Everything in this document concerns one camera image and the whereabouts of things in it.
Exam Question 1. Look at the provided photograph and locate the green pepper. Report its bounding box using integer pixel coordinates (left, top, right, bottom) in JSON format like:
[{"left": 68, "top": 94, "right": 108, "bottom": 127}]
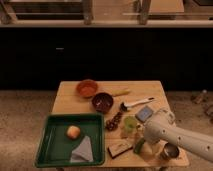
[{"left": 133, "top": 138, "right": 145, "bottom": 154}]

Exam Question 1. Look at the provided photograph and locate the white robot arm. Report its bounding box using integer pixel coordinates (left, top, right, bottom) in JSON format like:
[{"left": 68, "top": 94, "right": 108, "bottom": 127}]
[{"left": 142, "top": 108, "right": 213, "bottom": 162}]

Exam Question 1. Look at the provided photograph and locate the dark purple bowl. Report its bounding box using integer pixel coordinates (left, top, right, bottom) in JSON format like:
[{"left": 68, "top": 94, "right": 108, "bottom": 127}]
[{"left": 92, "top": 92, "right": 114, "bottom": 114}]

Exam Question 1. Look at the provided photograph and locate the orange bowl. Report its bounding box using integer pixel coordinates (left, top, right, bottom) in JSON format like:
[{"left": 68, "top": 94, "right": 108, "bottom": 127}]
[{"left": 76, "top": 79, "right": 98, "bottom": 98}]

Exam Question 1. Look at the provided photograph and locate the metal cup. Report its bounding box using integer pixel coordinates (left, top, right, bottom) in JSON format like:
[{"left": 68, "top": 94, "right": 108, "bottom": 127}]
[{"left": 160, "top": 143, "right": 180, "bottom": 160}]

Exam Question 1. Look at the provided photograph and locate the green plastic cup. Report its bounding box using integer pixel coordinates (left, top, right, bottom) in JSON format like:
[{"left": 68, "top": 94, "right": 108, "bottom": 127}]
[{"left": 121, "top": 116, "right": 137, "bottom": 138}]

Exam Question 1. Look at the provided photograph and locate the blue sponge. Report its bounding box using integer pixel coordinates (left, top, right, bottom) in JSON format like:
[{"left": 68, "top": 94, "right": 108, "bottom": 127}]
[{"left": 135, "top": 106, "right": 153, "bottom": 123}]

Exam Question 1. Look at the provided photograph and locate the bunch of dark grapes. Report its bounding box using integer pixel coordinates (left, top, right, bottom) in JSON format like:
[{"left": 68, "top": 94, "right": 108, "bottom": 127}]
[{"left": 105, "top": 112, "right": 123, "bottom": 131}]

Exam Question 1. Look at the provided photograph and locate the grey folded cloth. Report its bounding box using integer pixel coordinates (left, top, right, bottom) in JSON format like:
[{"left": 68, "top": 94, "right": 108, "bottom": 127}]
[{"left": 70, "top": 136, "right": 94, "bottom": 163}]

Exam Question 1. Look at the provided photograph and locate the yellow corn cob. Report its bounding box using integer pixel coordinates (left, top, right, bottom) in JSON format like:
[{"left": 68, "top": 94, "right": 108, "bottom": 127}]
[{"left": 112, "top": 89, "right": 131, "bottom": 97}]

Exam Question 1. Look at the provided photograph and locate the orange round fruit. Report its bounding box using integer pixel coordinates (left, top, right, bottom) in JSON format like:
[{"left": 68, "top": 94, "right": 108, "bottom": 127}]
[{"left": 67, "top": 125, "right": 81, "bottom": 139}]

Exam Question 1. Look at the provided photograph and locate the green plastic tray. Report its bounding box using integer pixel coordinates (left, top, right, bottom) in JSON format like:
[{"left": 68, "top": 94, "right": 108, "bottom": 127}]
[{"left": 35, "top": 113, "right": 105, "bottom": 168}]

